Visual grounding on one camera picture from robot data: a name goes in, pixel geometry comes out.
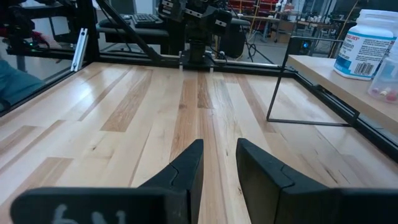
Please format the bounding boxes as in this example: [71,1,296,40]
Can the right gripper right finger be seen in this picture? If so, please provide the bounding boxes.
[235,138,331,224]

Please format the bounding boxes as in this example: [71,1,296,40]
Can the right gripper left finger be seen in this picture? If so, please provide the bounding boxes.
[138,138,205,224]

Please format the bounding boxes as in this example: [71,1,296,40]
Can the clear plastic pill bottle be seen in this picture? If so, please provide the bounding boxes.
[367,40,398,105]

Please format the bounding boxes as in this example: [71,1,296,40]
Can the white melatonin supplement bottle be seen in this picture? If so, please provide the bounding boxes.
[333,8,398,82]

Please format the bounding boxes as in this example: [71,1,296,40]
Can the wooden shelf black metal legs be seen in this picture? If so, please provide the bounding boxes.
[266,35,398,138]

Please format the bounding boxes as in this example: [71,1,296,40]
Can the black office chair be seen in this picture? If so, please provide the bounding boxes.
[217,18,249,58]

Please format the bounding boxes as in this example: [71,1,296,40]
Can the red storage rack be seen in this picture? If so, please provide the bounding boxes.
[228,0,280,19]

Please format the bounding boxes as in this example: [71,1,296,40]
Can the computer keyboard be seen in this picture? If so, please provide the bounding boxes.
[132,12,164,28]

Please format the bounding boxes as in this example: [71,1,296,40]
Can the black desk bar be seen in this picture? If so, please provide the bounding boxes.
[96,17,187,46]

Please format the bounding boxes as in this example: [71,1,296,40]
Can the black box blue light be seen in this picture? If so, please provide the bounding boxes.
[290,36,315,57]

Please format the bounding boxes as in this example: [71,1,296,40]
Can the silver aluminium profile piece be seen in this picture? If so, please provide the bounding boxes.
[70,27,90,73]

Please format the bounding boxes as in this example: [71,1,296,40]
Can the person's hand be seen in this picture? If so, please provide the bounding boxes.
[30,32,63,50]

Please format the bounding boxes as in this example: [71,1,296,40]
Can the person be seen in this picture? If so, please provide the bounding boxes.
[0,58,46,110]

